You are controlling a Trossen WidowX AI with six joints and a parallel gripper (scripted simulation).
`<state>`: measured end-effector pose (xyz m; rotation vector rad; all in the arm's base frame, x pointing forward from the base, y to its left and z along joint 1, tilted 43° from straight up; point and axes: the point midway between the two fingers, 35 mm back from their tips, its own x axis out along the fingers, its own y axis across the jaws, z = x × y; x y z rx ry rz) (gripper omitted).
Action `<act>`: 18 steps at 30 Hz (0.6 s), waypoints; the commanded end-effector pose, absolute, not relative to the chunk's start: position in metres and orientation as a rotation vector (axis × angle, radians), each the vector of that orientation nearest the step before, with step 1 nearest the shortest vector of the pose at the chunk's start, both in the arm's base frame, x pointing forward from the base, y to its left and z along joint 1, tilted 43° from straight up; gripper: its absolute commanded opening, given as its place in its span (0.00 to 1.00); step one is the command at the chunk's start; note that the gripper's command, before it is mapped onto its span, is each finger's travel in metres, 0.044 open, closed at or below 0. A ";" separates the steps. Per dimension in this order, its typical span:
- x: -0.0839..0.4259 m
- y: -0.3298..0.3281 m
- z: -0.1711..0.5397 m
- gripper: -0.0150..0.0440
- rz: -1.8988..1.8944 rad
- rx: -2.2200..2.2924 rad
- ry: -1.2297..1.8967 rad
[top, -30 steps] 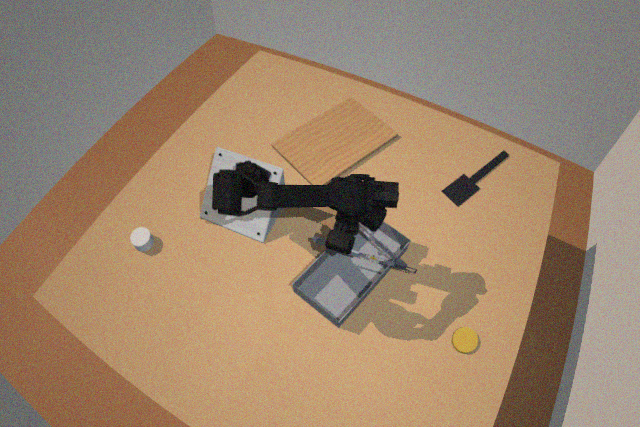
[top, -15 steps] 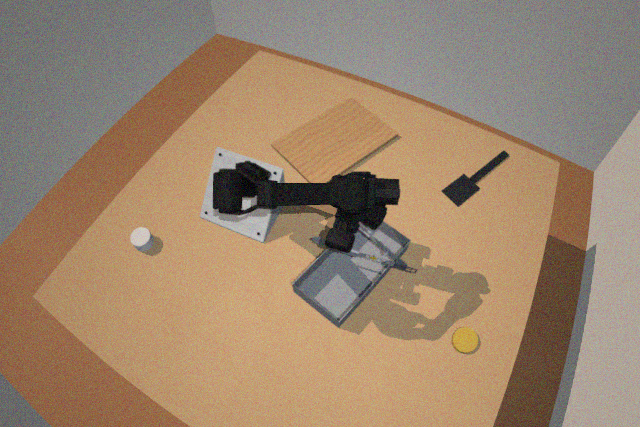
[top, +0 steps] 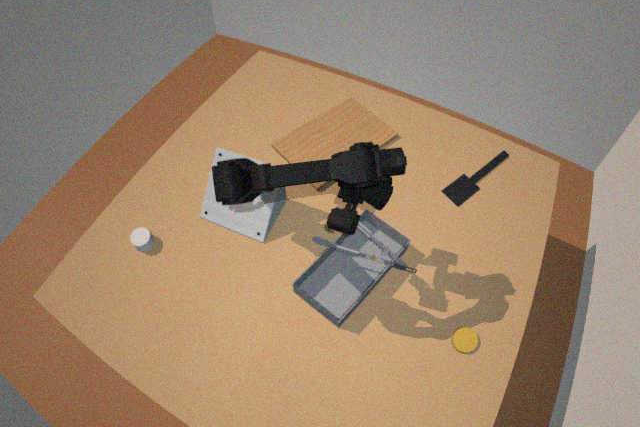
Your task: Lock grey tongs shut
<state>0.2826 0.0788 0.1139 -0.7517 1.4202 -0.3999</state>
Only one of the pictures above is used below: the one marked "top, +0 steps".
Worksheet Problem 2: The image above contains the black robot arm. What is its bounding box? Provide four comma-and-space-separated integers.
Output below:
212, 142, 407, 211

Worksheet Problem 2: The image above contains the short grey cylinder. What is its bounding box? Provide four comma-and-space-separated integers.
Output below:
130, 227, 154, 252

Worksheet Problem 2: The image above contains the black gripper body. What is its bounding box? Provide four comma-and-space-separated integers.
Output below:
327, 183, 367, 236

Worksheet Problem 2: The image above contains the yellow flat disc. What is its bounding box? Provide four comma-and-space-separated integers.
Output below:
451, 327, 478, 354

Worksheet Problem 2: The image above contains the black spatula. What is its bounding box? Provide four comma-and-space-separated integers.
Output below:
441, 150, 509, 207

